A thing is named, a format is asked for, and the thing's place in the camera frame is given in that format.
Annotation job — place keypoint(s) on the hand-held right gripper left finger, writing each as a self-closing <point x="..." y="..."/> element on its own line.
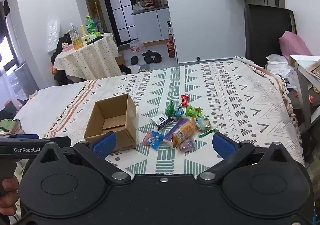
<point x="103" y="143"/>

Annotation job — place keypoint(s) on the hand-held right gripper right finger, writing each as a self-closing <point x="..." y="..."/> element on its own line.
<point x="223" y="146"/>

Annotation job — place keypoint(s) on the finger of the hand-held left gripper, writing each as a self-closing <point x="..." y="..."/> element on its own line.
<point x="26" y="136"/>

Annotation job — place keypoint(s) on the green stick candy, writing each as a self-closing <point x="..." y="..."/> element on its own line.
<point x="207" y="133"/>

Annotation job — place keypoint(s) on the brown cardboard box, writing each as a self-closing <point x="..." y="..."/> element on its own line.
<point x="110" y="120"/>

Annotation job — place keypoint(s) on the clear biscuit packet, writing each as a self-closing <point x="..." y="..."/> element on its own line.
<point x="203" y="123"/>

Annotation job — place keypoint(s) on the small purple snack packet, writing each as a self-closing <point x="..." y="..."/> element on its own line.
<point x="186" y="145"/>

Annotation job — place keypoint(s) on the orange cracker packet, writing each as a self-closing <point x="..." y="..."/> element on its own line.
<point x="185" y="132"/>

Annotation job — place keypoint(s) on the red orange snack packet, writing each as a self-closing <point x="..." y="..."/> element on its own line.
<point x="147" y="138"/>

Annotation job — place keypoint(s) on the bright green snack packet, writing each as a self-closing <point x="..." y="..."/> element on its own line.
<point x="192" y="111"/>

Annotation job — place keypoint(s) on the blue wafer packet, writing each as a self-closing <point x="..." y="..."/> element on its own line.
<point x="156" y="140"/>

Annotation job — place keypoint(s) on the purple bread packet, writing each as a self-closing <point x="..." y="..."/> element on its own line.
<point x="173" y="132"/>

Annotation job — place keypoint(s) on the small blue snack packet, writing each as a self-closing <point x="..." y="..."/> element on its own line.
<point x="179" y="112"/>

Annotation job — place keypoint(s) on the red candy packet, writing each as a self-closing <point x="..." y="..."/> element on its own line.
<point x="184" y="100"/>

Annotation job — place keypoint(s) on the black and white snack packet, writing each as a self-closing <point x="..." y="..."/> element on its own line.
<point x="162" y="120"/>

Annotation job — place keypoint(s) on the dark green snack packet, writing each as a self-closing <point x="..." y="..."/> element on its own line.
<point x="170" y="109"/>

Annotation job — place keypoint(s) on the person's left hand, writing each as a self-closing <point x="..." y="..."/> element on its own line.
<point x="8" y="193"/>

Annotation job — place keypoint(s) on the white bed sheet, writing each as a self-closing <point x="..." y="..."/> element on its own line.
<point x="50" y="105"/>

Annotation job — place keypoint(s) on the grey trash bin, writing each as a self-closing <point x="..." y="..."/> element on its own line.
<point x="21" y="78"/>

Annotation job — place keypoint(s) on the small cardboard carton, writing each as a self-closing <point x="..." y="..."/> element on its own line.
<point x="120" y="59"/>

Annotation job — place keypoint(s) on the round table with dotted tablecloth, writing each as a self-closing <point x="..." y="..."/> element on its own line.
<point x="86" y="59"/>

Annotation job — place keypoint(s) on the black slipper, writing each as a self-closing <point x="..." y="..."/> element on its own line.
<point x="149" y="56"/>
<point x="134" y="59"/>
<point x="158" y="58"/>

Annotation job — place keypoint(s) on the white crumpled clothes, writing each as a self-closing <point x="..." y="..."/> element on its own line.
<point x="278" y="66"/>

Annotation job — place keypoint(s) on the pink cartoon box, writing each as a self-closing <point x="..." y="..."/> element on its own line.
<point x="67" y="46"/>

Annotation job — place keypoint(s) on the pack of water bottles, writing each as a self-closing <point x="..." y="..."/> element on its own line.
<point x="136" y="46"/>

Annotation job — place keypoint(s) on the clear plastic bag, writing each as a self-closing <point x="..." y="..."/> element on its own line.
<point x="53" y="36"/>

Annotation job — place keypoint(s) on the white side table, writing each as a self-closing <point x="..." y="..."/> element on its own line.
<point x="306" y="77"/>

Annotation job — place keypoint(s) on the clear bottle with yellow liquid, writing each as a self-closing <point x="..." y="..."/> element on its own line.
<point x="74" y="37"/>

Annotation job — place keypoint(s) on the green soda bottle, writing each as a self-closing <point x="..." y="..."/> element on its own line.
<point x="89" y="25"/>

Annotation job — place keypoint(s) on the pink pillow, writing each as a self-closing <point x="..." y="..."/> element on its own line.
<point x="294" y="45"/>

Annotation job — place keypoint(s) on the white kitchen cabinet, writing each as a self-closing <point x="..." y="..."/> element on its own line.
<point x="151" y="24"/>

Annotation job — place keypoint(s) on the black framed glass door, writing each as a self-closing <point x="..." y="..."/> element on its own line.
<point x="117" y="7"/>

